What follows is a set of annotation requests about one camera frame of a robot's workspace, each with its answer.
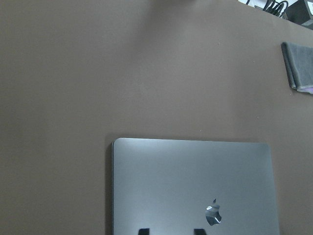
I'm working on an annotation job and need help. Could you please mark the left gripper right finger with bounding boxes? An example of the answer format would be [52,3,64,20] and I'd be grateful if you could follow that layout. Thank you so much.
[194,229,205,235]

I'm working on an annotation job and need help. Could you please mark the folded grey cloth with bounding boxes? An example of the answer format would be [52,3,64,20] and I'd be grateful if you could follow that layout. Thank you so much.
[281,42,313,94]

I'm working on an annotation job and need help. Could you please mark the grey laptop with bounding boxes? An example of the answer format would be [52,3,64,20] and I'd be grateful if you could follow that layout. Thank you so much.
[112,138,280,235]

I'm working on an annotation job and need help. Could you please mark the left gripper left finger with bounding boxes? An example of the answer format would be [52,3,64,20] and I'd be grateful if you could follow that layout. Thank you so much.
[138,228,150,235]

